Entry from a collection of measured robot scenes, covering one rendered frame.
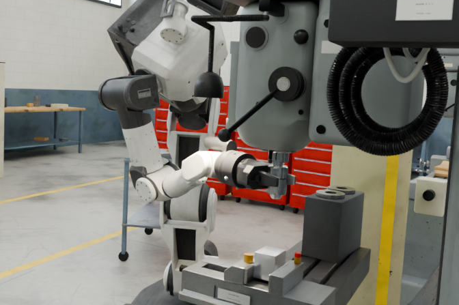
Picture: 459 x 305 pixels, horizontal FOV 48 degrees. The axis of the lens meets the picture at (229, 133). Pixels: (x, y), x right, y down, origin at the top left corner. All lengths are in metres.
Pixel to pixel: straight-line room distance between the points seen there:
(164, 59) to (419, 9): 0.91
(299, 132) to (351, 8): 0.40
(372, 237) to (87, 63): 9.61
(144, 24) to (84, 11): 10.24
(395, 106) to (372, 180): 1.93
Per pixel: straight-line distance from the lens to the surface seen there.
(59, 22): 11.28
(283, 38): 1.08
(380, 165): 2.89
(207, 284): 1.26
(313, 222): 1.62
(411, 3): 0.75
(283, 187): 1.18
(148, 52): 1.53
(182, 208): 1.86
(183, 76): 1.50
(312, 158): 5.92
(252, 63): 1.10
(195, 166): 1.33
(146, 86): 1.48
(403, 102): 0.99
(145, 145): 1.50
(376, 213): 2.93
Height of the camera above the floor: 1.44
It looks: 5 degrees down
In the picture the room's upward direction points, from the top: 3 degrees clockwise
